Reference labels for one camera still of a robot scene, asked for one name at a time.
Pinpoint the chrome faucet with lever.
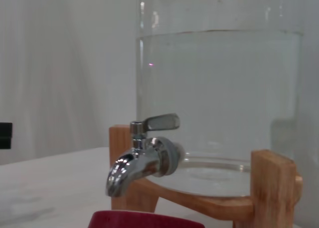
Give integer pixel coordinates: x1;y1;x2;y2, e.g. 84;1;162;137
105;113;186;198

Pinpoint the wooden dispenser stand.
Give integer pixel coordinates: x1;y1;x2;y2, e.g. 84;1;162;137
109;124;304;228

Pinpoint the red cup with white inside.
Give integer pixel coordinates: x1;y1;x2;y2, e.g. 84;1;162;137
86;204;206;228

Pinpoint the black box in background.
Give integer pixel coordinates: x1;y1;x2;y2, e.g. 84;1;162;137
0;122;13;150

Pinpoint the clear glass water dispenser jar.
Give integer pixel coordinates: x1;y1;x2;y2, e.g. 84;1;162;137
136;0;307;199

